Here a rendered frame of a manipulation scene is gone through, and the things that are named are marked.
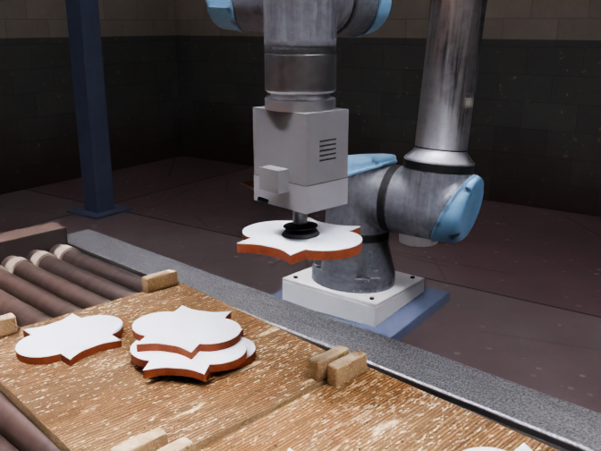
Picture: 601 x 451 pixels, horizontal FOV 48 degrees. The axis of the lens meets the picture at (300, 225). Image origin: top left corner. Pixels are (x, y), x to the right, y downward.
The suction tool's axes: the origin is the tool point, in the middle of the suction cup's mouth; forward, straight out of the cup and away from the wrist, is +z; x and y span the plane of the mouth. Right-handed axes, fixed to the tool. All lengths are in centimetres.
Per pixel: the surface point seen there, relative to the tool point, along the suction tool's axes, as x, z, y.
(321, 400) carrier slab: -0.2, 18.3, 3.8
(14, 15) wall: 181, -30, -523
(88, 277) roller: 1, 20, -57
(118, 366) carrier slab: -13.1, 18.3, -19.9
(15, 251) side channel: -3, 20, -79
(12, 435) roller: -27.4, 21.5, -19.1
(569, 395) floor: 183, 112, -43
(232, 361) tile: -4.2, 16.2, -7.6
